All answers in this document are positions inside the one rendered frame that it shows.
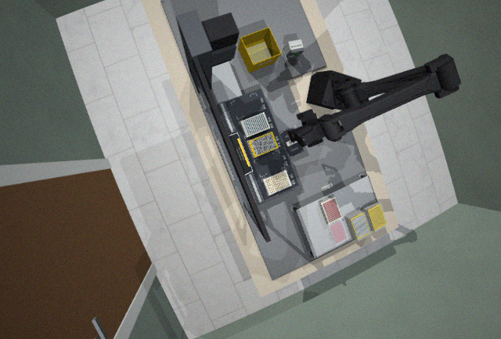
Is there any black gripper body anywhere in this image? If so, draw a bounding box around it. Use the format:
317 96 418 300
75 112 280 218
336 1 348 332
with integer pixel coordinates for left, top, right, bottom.
300 109 319 147

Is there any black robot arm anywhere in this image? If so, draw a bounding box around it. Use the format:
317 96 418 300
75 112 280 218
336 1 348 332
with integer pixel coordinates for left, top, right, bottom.
288 54 461 147

